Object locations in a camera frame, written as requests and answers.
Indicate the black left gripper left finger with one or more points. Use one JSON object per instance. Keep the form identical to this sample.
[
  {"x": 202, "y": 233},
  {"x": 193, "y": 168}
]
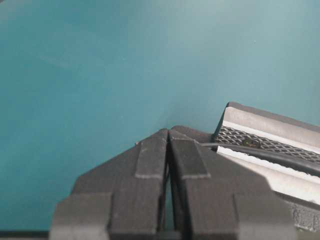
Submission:
[{"x": 120, "y": 199}]

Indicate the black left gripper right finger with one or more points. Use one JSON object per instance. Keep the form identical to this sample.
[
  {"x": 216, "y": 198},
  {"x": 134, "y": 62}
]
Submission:
[{"x": 223, "y": 200}]

